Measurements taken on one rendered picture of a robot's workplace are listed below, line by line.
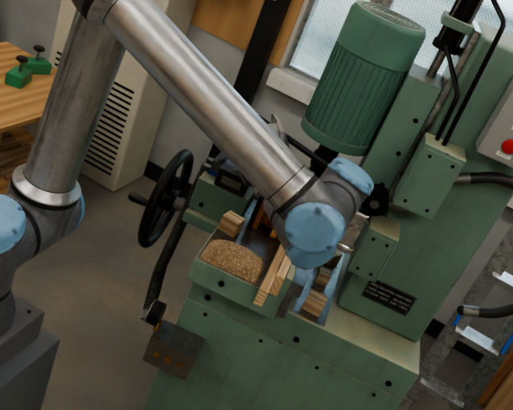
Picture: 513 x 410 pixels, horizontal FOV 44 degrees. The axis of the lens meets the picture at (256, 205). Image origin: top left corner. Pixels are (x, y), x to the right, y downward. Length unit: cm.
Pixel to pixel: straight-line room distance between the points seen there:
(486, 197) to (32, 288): 173
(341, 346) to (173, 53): 83
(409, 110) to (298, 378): 70
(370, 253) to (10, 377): 83
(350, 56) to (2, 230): 80
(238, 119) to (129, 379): 148
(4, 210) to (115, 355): 113
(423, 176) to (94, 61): 69
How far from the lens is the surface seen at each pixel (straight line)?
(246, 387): 169
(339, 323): 157
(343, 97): 143
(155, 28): 105
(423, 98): 143
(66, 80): 130
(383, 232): 141
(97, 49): 125
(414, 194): 137
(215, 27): 308
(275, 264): 140
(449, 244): 151
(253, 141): 101
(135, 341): 247
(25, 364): 155
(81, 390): 226
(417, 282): 156
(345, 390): 163
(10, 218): 135
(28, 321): 153
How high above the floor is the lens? 169
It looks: 28 degrees down
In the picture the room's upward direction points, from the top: 23 degrees clockwise
